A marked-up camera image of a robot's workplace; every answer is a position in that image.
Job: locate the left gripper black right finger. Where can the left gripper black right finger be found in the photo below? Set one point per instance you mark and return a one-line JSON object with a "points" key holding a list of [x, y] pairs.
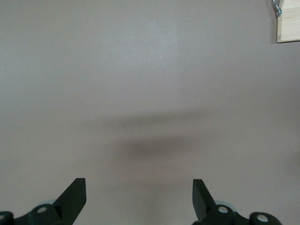
{"points": [[204, 206]]}

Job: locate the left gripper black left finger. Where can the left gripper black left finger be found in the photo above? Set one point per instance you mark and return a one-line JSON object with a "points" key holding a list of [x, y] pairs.
{"points": [[70, 204]]}

